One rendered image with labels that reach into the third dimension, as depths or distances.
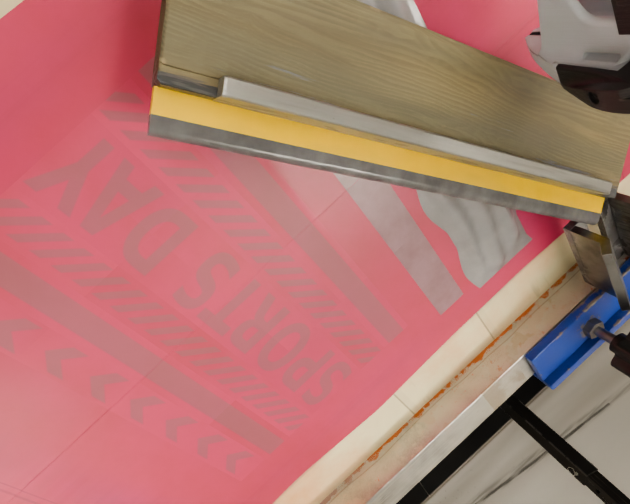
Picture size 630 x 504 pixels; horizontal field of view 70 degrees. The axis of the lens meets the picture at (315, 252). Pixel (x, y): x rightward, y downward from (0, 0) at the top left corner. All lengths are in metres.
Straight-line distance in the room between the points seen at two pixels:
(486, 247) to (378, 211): 0.12
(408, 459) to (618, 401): 1.95
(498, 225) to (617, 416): 1.98
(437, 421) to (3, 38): 0.46
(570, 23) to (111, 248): 0.30
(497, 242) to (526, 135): 0.11
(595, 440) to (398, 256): 2.02
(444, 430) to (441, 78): 0.33
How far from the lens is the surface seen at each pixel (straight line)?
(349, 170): 0.30
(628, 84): 0.29
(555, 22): 0.32
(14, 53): 0.30
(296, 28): 0.28
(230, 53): 0.26
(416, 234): 0.39
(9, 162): 0.31
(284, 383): 0.41
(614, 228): 0.52
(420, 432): 0.51
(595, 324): 0.52
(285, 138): 0.28
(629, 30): 0.28
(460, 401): 0.50
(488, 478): 2.40
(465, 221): 0.41
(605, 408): 2.40
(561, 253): 0.53
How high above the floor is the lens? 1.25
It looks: 57 degrees down
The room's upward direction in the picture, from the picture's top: 136 degrees clockwise
